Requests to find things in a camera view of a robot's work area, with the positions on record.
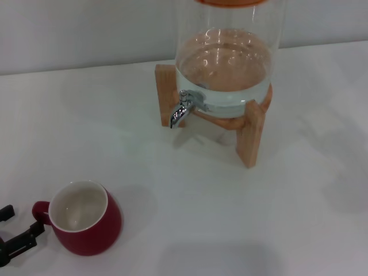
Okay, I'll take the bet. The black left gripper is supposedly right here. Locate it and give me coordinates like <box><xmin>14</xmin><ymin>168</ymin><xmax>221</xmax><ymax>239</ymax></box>
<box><xmin>0</xmin><ymin>204</ymin><xmax>46</xmax><ymax>264</ymax></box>

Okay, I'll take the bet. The red ceramic cup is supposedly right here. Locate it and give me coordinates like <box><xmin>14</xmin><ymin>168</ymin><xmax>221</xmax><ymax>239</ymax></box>
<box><xmin>32</xmin><ymin>180</ymin><xmax>124</xmax><ymax>256</ymax></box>

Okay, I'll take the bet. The chrome faucet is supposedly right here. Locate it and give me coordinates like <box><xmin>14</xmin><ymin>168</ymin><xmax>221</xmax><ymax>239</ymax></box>
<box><xmin>169</xmin><ymin>89</ymin><xmax>210</xmax><ymax>129</ymax></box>

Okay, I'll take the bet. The wooden dispenser stand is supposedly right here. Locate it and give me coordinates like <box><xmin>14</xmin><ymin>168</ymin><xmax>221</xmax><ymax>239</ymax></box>
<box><xmin>155</xmin><ymin>63</ymin><xmax>274</xmax><ymax>170</ymax></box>

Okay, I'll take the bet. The glass water dispenser jar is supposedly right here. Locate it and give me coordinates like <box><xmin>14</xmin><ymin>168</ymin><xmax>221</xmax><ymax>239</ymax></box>
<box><xmin>174</xmin><ymin>0</ymin><xmax>284</xmax><ymax>119</ymax></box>

